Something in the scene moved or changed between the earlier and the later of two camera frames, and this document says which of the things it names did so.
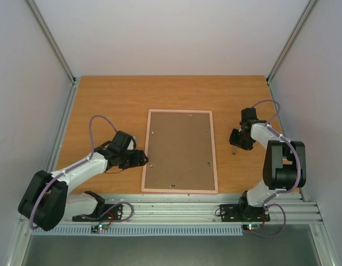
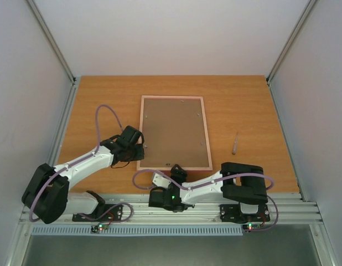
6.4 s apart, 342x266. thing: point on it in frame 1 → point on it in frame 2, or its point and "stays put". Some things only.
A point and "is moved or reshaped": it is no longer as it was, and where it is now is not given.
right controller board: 250,226 stays put
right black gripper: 240,141 → 177,172
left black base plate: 104,212 stays put
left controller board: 94,229 stays put
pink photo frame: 180,149 is moved or reshaped
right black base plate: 237,213 stays put
